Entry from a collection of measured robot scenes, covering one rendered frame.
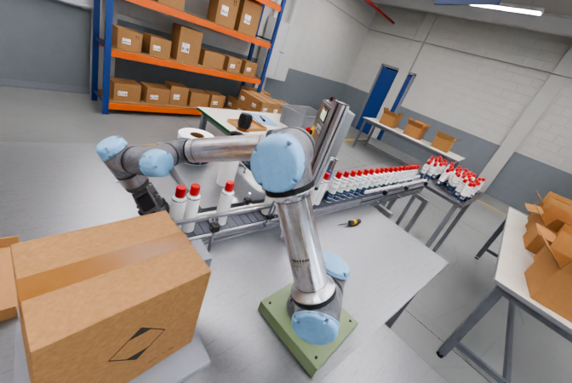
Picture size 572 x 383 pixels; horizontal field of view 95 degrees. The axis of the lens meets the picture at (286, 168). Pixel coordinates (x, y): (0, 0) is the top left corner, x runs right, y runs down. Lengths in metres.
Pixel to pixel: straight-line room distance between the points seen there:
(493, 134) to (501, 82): 1.25
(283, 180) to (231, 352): 0.55
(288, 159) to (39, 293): 0.49
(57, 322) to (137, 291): 0.12
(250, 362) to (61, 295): 0.51
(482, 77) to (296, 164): 8.11
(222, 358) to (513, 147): 7.91
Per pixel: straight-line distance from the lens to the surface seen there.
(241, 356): 0.91
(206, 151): 0.80
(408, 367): 1.16
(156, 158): 0.76
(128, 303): 0.61
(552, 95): 8.31
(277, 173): 0.54
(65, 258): 0.69
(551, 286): 2.24
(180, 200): 0.98
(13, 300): 1.02
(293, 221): 0.60
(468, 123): 8.43
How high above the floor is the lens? 1.61
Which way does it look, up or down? 23 degrees down
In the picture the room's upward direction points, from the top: 20 degrees clockwise
